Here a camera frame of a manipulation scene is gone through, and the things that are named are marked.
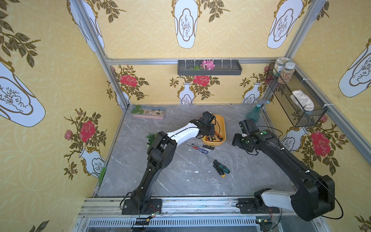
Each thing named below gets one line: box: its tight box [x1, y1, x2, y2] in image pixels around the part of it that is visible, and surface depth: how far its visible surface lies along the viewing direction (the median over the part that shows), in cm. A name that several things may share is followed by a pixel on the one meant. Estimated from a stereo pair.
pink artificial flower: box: [199, 59, 216, 71], surface depth 91 cm
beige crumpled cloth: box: [289, 89, 315, 112], surface depth 70 cm
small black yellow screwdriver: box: [192, 143, 215, 150], surface depth 97 cm
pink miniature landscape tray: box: [131, 104, 166, 120], surface depth 115 cm
